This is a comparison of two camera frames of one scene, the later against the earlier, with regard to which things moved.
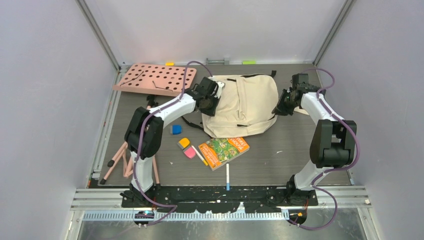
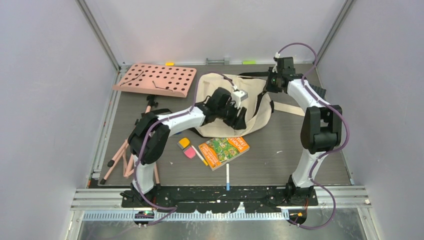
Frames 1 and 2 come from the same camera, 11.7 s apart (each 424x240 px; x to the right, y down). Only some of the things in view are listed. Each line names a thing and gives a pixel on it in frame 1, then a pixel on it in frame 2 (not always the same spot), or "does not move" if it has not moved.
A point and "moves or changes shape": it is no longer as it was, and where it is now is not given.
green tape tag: (249, 62) does not move
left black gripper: (212, 111) to (236, 122)
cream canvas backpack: (247, 102) moves or changes shape
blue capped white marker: (227, 177) does not move
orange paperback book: (218, 151) does not move
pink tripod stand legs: (121, 153) does not move
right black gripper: (280, 109) to (268, 87)
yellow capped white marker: (201, 157) does not move
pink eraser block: (190, 152) does not move
